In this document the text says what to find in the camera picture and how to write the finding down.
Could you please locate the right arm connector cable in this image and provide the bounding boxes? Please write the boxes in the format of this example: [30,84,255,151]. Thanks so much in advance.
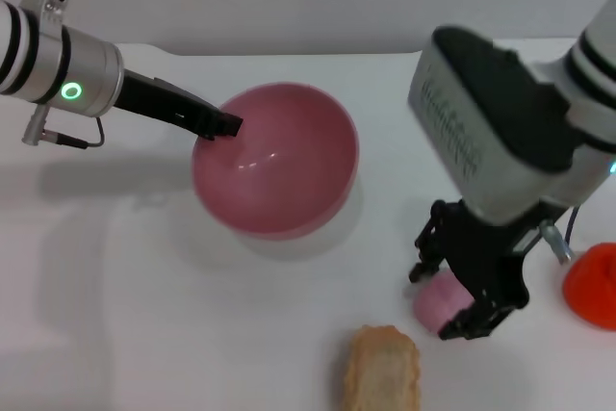
[540,202,584,267]

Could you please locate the left arm connector cable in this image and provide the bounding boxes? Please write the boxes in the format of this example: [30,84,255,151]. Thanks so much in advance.
[20,106,106,151]

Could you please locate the orange striped bread roll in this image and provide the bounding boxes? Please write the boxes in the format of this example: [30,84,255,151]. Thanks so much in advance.
[342,324,422,411]

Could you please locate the pink round bun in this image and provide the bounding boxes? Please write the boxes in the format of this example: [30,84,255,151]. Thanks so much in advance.
[413,271,475,334]

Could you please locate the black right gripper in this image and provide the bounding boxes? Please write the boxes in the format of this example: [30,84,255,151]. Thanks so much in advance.
[408,197,536,342]

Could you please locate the red round bun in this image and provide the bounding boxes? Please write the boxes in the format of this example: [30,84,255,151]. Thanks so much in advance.
[562,243,616,332]

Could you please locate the arm connector cable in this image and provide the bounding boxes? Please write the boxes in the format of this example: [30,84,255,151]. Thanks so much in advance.
[20,106,106,151]
[540,202,584,267]

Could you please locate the pink plastic bowl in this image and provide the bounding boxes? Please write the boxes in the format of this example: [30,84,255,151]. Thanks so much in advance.
[192,84,360,242]

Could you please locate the silver left camera bracket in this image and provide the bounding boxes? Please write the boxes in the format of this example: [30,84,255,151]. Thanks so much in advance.
[22,0,69,28]

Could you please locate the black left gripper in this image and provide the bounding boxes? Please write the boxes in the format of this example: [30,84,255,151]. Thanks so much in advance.
[113,68,244,142]

